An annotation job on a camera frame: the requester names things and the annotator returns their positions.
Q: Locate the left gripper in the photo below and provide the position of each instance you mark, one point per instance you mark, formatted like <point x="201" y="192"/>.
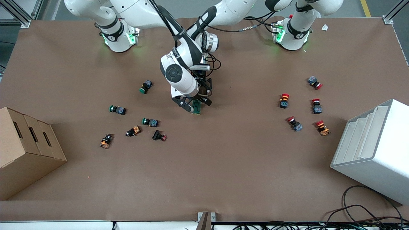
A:
<point x="202" y="93"/>

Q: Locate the green terminal block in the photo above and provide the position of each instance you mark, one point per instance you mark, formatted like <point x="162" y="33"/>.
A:
<point x="197" y="110"/>

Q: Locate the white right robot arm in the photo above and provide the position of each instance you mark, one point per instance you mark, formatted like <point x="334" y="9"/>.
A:
<point x="187" y="84"/>

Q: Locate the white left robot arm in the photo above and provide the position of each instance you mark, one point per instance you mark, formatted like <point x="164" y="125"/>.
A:
<point x="298" y="30"/>

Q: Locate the green push button grey base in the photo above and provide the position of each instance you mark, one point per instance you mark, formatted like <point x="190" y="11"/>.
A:
<point x="119" y="110"/>
<point x="147" y="85"/>
<point x="152" y="122"/>

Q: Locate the black push button orange base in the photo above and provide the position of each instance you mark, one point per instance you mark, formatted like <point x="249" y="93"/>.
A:
<point x="135" y="130"/>
<point x="106" y="141"/>

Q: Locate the brown paper table mat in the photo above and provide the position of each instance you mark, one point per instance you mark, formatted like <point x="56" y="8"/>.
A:
<point x="223" y="166"/>

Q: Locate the red mushroom button orange base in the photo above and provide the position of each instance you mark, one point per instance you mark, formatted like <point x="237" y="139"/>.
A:
<point x="322" y="128"/>
<point x="283" y="101"/>

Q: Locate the red mushroom button grey base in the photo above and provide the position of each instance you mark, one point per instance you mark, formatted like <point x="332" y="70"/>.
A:
<point x="313" y="80"/>
<point x="296" y="125"/>
<point x="317" y="108"/>

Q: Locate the small white paper scrap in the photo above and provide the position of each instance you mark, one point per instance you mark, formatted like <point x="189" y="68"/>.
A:
<point x="325" y="27"/>

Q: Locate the brown cardboard box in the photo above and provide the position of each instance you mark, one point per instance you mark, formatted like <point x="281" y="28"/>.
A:
<point x="19" y="153"/>

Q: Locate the white slotted storage rack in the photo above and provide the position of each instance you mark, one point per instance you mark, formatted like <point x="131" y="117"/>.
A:
<point x="383" y="159"/>

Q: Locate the black switch red tip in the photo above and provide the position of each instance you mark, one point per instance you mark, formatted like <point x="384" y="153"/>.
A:
<point x="157" y="135"/>

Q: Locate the metal bracket brown post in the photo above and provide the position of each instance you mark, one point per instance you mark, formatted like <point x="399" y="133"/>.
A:
<point x="205" y="221"/>

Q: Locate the white table edge rail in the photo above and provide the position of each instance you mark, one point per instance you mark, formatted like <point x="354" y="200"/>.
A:
<point x="64" y="225"/>

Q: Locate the aluminium frame profile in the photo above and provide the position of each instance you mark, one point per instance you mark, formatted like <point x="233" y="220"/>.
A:
<point x="19" y="16"/>
<point x="390" y="16"/>

